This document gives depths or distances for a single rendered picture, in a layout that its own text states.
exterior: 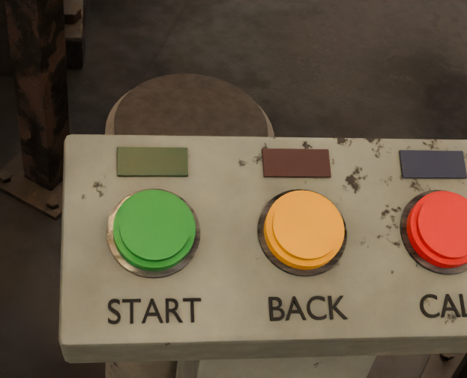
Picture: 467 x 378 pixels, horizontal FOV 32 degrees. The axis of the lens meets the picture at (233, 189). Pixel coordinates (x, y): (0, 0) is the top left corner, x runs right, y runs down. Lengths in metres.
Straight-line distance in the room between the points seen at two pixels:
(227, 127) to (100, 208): 0.19
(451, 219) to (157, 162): 0.15
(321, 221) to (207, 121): 0.19
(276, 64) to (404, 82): 0.23
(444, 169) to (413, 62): 1.10
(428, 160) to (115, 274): 0.18
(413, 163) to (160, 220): 0.14
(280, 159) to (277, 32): 1.11
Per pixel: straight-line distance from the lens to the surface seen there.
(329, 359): 0.46
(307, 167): 0.43
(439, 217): 0.43
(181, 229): 0.40
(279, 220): 0.41
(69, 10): 1.39
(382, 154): 0.45
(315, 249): 0.41
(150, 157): 0.42
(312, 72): 1.47
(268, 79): 1.43
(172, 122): 0.58
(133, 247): 0.39
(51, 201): 1.19
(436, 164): 0.45
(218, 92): 0.60
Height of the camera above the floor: 0.92
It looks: 48 degrees down
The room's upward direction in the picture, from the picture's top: 10 degrees clockwise
